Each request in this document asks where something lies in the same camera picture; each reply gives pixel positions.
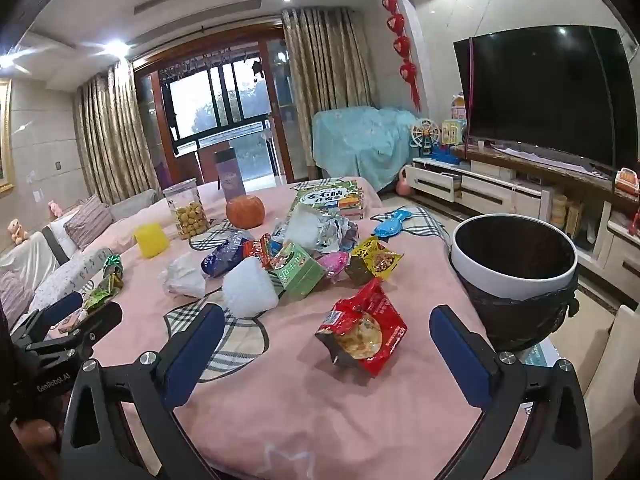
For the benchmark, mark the yellow foam sleeve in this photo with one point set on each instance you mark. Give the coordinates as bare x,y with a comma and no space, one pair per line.
150,241

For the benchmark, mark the colourful toy house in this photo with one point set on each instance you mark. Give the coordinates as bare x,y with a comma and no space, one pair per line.
452,132

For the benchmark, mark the yellow snack packet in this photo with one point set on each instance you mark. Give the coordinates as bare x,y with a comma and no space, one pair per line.
375,260

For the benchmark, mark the orange-red round fruit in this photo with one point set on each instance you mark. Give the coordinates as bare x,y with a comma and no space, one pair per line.
245,211

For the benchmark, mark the wooden framed glass door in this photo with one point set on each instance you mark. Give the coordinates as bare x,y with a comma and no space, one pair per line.
220,100

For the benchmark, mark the black flat television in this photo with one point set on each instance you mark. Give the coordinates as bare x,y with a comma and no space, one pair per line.
545,90

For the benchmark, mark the pastel toy bottle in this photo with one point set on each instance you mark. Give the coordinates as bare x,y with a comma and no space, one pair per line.
458,107

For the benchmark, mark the cream round containers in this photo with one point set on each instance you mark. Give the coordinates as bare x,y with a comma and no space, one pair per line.
558,210

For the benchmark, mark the beige plush toy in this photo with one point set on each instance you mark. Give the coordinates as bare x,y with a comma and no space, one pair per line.
17,231

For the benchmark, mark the small red snack packet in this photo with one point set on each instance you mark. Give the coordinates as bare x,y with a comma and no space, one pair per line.
260,252

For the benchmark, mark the white ferris wheel toy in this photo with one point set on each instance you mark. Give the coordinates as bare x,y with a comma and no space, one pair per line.
425,135

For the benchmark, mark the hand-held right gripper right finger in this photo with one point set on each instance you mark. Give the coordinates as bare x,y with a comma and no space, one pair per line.
460,360

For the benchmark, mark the blue snack wrapper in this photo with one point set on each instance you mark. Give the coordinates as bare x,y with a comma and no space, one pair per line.
225,257

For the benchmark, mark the clear jar of yellow snacks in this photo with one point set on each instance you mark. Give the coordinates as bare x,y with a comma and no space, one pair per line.
187,212

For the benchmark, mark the striped cushion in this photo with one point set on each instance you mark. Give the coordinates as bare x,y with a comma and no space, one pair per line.
87,222

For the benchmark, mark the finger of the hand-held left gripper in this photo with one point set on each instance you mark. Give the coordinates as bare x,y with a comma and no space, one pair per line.
57,307
95,325

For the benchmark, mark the colourful children's book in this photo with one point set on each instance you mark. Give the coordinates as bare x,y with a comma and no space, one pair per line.
325,197

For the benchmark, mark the light fabric sofa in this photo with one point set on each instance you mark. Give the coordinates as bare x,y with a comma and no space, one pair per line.
30,265

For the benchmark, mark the pink toy kettle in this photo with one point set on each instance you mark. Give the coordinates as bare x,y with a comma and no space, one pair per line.
402,185

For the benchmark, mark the teal cloth covered furniture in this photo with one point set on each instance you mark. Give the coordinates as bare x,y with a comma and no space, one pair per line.
365,140

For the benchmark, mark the person's left hand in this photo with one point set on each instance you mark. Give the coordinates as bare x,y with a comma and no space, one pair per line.
32,437

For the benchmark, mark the pink blanket with plaid hearts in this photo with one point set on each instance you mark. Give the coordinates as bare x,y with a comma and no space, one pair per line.
280,410

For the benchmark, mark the large white plastic bag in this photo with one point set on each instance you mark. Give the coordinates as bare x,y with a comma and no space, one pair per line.
302,225

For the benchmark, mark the purple drink bottle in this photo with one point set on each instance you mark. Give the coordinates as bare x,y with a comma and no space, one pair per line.
230,175

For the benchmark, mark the silver foil wrapper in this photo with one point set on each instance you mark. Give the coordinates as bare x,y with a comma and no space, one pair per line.
340,235

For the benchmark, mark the beige patterned curtain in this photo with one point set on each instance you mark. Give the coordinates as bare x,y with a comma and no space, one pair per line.
115,135
325,85

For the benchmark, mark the white bin with black bag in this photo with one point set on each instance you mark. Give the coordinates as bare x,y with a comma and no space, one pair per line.
515,270

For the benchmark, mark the pink plastic wrapper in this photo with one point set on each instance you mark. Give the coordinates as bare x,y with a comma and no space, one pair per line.
332,263

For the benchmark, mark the green carton box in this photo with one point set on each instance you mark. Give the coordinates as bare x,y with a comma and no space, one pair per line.
297,272

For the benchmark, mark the white television cabinet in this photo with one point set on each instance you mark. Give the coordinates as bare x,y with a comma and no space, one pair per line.
500,190

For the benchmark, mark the blue plastic wrapper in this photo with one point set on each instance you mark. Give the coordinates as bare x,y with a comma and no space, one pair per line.
392,222

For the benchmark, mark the green foil packet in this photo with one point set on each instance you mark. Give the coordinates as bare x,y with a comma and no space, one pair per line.
112,266

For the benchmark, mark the blue toy base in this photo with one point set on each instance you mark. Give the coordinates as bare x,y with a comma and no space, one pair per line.
445,154

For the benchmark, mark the pink plush toy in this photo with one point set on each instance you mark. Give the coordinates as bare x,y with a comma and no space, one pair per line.
54,208

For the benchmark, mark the green snack packet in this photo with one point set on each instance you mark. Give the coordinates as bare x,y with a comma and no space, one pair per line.
102,294

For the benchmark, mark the red hanging knot decoration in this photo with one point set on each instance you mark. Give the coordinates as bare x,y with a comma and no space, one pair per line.
400,45

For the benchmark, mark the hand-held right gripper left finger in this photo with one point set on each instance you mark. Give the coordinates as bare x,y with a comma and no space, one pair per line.
195,355

